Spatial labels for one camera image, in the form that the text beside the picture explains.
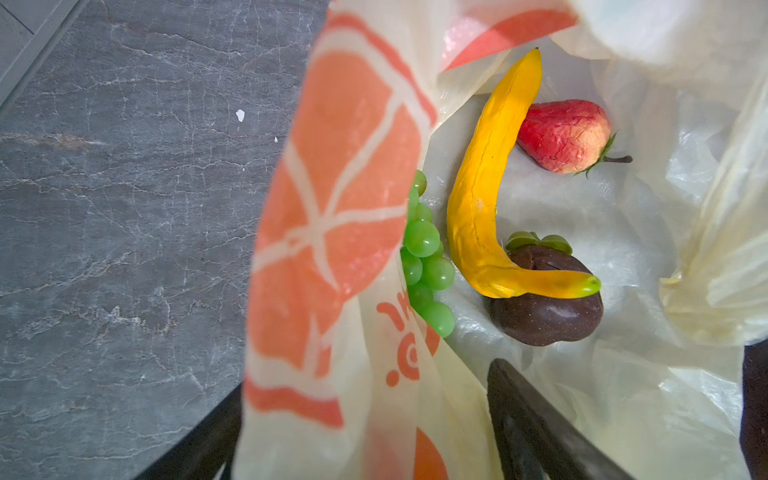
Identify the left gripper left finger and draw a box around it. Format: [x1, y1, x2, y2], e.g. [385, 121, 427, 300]
[135, 383, 243, 480]

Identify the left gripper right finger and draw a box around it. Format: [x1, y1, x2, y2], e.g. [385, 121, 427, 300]
[487, 359, 631, 480]

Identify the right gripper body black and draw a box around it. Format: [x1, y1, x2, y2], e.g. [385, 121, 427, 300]
[740, 340, 768, 479]

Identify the fake dark brown fruit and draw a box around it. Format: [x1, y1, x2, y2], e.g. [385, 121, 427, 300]
[484, 232, 604, 346]

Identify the cream translucent plastic bag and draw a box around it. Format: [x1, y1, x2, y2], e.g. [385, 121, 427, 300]
[233, 1, 767, 479]

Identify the fake yellow banana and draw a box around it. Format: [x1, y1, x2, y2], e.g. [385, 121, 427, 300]
[446, 49, 601, 299]

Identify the fake red strawberry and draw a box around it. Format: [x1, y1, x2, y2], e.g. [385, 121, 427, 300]
[517, 99, 633, 175]

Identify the fake green grape bunch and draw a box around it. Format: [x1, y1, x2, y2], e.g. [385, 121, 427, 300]
[400, 170, 456, 338]

